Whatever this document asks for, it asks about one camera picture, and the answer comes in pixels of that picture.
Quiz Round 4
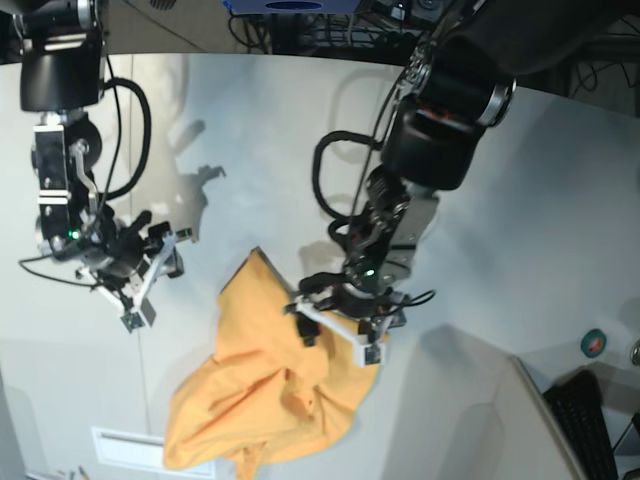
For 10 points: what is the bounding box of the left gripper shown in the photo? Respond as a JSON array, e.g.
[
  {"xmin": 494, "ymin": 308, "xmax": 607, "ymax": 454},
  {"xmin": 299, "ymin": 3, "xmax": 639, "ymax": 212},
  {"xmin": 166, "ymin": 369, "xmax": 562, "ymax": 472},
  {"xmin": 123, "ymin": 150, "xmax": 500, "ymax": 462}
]
[{"xmin": 295, "ymin": 272, "xmax": 400, "ymax": 346}]

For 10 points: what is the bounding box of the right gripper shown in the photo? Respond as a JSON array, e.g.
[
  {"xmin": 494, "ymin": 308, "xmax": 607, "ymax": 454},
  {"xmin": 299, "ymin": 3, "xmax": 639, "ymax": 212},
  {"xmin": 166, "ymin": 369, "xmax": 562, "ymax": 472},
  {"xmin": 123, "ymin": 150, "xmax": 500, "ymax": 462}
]
[{"xmin": 78, "ymin": 209, "xmax": 184, "ymax": 288}]

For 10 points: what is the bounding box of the metal knob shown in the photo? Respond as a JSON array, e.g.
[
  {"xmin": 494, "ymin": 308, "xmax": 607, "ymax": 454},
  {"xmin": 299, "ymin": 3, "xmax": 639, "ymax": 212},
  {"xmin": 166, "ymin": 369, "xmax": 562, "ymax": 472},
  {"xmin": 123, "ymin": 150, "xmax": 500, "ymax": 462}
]
[{"xmin": 629, "ymin": 340, "xmax": 640, "ymax": 367}]

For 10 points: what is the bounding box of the black keyboard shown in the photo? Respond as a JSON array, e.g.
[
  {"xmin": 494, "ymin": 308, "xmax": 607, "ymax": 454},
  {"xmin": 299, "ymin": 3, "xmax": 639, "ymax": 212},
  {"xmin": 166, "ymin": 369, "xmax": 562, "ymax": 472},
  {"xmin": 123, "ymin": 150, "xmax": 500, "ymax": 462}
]
[{"xmin": 543, "ymin": 370, "xmax": 618, "ymax": 480}]

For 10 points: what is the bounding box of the orange t-shirt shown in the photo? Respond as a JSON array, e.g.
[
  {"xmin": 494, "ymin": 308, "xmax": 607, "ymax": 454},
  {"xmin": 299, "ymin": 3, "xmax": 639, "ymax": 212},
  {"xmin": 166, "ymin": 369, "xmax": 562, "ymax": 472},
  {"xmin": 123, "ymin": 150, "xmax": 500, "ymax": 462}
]
[{"xmin": 163, "ymin": 249, "xmax": 379, "ymax": 479}]

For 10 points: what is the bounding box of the white cable slot cover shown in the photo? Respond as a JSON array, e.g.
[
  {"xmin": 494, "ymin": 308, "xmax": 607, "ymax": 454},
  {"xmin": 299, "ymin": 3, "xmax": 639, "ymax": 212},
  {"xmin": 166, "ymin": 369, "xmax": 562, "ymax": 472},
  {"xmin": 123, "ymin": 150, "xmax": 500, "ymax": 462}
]
[{"xmin": 91, "ymin": 427, "xmax": 217, "ymax": 479}]

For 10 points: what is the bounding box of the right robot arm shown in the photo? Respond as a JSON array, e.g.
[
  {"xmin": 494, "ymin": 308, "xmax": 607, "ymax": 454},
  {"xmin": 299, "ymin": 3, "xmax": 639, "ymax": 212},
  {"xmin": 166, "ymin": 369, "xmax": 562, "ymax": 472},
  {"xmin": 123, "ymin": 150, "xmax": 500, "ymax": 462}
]
[{"xmin": 1, "ymin": 1, "xmax": 191, "ymax": 292}]

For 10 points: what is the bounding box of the green tape roll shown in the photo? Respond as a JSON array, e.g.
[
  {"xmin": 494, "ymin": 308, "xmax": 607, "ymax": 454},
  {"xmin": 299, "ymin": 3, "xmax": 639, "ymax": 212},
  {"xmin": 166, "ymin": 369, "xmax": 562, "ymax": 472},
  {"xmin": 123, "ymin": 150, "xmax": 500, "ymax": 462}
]
[{"xmin": 580, "ymin": 329, "xmax": 608, "ymax": 359}]

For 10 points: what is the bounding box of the white partition panel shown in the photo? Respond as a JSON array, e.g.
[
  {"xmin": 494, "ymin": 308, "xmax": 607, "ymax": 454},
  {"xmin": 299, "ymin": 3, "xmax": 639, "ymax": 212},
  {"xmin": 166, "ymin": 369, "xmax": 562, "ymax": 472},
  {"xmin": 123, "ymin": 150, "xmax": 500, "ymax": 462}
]
[{"xmin": 493, "ymin": 357, "xmax": 586, "ymax": 480}]

